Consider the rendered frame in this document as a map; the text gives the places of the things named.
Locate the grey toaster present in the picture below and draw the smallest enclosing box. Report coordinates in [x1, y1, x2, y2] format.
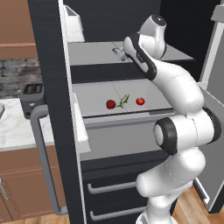
[19, 82, 46, 120]

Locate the grey drawer handle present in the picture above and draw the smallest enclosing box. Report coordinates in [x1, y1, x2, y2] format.
[87, 180, 138, 195]
[89, 206, 148, 222]

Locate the grey fridge shelf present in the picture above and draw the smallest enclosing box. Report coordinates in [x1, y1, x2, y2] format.
[67, 40, 195, 67]
[72, 78, 177, 119]

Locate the dark red tomato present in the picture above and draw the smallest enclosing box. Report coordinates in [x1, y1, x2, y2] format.
[106, 99, 117, 110]

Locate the green yellow fish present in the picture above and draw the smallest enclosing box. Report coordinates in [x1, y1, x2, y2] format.
[116, 94, 130, 109]

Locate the brown wall cupboard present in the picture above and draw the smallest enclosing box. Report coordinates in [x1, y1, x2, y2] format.
[0, 0, 39, 60]

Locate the grey cupboard handle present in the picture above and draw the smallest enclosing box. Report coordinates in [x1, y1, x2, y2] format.
[0, 178, 11, 202]

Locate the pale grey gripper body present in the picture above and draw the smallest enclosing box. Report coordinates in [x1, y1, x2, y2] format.
[112, 46, 130, 62]

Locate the black fridge body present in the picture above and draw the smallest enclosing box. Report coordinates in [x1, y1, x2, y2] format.
[62, 0, 215, 224]

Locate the black fridge drawer front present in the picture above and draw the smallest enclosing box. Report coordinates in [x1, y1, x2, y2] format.
[81, 167, 148, 202]
[84, 198, 152, 224]

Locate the grey-lined fridge door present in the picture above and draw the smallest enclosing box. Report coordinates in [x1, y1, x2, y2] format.
[192, 0, 224, 214]

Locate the grey fridge door handle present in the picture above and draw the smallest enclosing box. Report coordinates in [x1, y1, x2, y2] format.
[30, 104, 69, 216]

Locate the brown base cupboard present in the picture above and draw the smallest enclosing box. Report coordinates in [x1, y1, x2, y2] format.
[0, 144, 68, 224]

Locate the black fridge door with handle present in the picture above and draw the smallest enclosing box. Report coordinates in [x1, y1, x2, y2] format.
[27, 0, 92, 224]

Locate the white door bin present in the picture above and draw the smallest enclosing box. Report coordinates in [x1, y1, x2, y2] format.
[72, 92, 92, 154]
[63, 3, 86, 44]

